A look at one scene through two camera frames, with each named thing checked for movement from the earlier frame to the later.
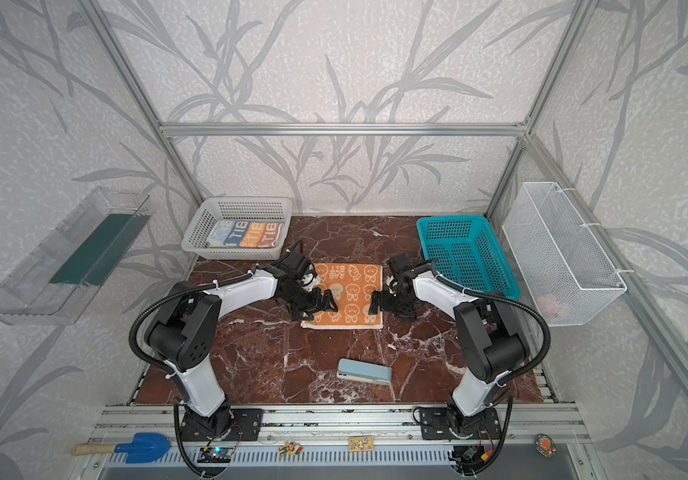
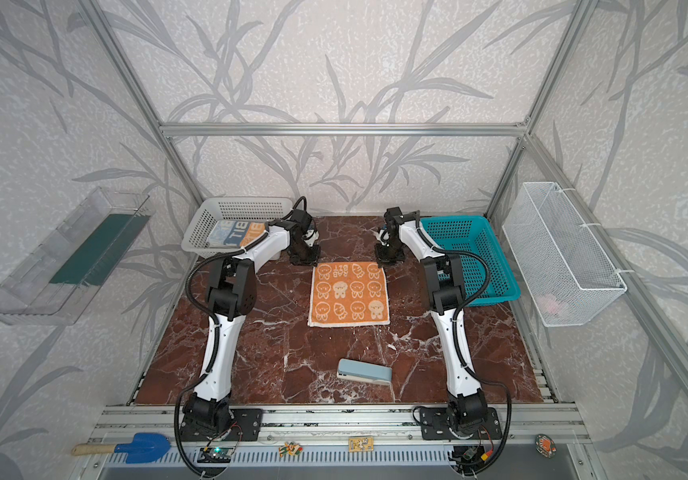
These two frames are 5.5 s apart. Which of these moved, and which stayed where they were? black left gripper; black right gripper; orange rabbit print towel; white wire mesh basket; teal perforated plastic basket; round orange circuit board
Moved: black right gripper; black left gripper
Stayed: white wire mesh basket; round orange circuit board; teal perforated plastic basket; orange rabbit print towel
